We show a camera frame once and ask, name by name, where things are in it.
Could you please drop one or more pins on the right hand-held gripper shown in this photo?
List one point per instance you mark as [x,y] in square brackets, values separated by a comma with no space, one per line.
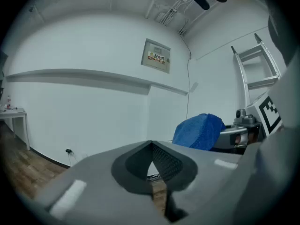
[262,116]

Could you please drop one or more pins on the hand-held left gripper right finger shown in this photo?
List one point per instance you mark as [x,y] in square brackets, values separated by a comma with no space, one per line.
[211,186]

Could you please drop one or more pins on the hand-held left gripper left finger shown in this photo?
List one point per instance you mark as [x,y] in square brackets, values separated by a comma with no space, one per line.
[98,196]

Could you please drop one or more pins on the blue cloth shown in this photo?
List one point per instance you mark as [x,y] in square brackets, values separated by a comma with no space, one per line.
[199,130]

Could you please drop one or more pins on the black power adapter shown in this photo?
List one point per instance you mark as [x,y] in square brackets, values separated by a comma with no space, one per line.
[68,150]

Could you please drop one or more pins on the aluminium ladder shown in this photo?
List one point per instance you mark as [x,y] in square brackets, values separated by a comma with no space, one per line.
[241,71]

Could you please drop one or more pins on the person's black shirt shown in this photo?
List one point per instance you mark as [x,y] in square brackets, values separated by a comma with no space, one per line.
[280,39]

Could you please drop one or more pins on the white table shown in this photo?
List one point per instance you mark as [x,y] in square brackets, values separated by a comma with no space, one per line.
[14,114]

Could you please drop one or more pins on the clear plastic bottle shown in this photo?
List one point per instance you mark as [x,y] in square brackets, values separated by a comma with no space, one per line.
[9,101]

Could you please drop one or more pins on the white ceiling conduits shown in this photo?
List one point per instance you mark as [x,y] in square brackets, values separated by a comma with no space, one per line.
[172,12]

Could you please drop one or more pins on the small white wall box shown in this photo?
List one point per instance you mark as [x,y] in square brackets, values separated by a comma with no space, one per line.
[194,87]

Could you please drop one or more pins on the grey electrical wall box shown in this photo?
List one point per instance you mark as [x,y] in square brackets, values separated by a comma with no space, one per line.
[155,56]

